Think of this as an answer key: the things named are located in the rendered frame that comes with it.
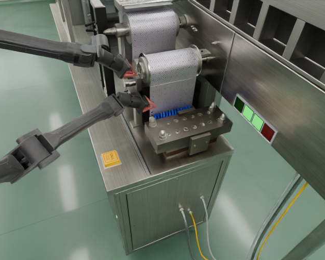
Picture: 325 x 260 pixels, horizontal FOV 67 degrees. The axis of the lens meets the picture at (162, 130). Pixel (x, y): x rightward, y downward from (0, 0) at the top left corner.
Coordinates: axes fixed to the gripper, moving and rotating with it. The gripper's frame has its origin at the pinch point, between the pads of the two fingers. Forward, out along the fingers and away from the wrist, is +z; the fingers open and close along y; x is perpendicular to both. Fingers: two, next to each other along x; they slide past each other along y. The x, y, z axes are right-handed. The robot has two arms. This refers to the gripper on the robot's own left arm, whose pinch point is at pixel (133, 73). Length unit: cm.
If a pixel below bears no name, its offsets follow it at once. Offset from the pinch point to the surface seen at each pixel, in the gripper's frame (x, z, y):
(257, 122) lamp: 22, 25, 46
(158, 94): -0.5, 11.7, 8.9
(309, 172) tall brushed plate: 22, 22, 72
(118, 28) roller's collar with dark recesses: 8.5, -4.8, -22.7
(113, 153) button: -34.1, 5.9, 16.9
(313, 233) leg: 3, 58, 88
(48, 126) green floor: -134, 54, -117
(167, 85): 5.3, 12.3, 8.9
